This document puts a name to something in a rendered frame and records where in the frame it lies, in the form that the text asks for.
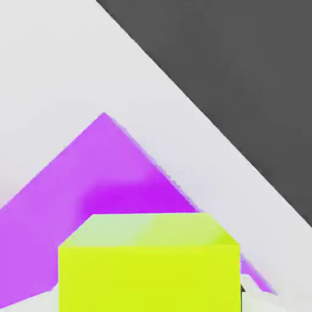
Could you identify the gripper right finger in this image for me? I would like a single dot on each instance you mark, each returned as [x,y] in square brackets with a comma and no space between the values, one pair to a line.
[256,301]

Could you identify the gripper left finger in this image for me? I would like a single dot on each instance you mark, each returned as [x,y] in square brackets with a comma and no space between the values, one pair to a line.
[41,303]

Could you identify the small yellow-green cube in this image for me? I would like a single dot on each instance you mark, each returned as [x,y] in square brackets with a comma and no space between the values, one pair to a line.
[148,275]

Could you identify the large purple box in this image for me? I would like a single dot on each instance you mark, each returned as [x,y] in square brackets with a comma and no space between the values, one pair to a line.
[97,175]

